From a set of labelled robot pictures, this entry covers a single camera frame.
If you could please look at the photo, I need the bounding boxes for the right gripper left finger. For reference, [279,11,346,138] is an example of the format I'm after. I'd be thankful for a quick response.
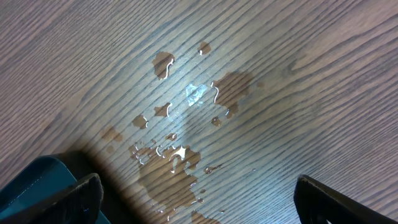
[1,173,104,224]

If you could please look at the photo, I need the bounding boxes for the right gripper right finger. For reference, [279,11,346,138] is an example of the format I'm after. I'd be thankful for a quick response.
[294,175,397,224]

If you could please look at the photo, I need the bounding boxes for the black rectangular water tray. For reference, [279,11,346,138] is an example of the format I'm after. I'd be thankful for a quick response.
[1,154,110,223]

